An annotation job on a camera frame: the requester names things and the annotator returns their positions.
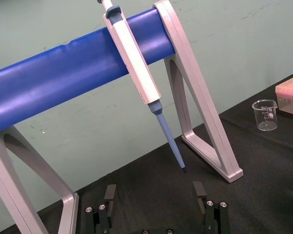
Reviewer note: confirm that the pink pipette tip box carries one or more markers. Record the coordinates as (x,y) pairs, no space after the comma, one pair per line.
(291,97)

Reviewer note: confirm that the white and blue pipette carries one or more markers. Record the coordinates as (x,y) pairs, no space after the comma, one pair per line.
(134,63)

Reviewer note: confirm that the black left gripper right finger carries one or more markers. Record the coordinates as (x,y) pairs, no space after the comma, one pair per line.
(213,217)

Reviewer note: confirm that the black table cloth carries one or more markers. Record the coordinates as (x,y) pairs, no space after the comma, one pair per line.
(258,182)

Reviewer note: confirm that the clear glass beaker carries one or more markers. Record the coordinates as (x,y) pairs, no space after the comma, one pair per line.
(265,114)

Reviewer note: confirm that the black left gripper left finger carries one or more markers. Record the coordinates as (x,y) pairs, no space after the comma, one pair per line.
(105,219)

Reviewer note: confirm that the blue and grey pipette stand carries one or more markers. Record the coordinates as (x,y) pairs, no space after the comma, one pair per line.
(63,73)

